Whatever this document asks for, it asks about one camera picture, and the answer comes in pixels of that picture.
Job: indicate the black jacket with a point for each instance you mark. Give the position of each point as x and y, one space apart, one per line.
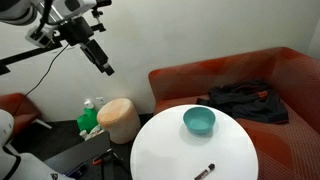
253 101

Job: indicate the black camera on mount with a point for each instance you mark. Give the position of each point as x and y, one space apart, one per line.
101 3

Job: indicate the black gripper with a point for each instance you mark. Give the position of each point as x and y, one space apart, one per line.
78 30

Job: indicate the black board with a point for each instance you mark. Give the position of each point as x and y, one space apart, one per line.
83 150

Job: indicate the blue bowl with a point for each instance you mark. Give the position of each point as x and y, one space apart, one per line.
199 121

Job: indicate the red fabric sofa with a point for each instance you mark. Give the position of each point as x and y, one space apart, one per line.
293 150

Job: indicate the beige round pouf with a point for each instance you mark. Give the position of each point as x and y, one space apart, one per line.
118 120

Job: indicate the small white container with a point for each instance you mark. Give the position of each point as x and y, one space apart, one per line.
83 134

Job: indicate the red chair with white legs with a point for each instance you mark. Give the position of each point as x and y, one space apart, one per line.
16 111

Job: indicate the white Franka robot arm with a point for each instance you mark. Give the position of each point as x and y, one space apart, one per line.
13 13

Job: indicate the black marker with white label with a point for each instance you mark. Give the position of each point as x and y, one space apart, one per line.
205 172

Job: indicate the blue tool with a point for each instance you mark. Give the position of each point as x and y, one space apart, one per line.
77 170

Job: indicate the white wall outlet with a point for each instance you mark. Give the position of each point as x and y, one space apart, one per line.
100 100

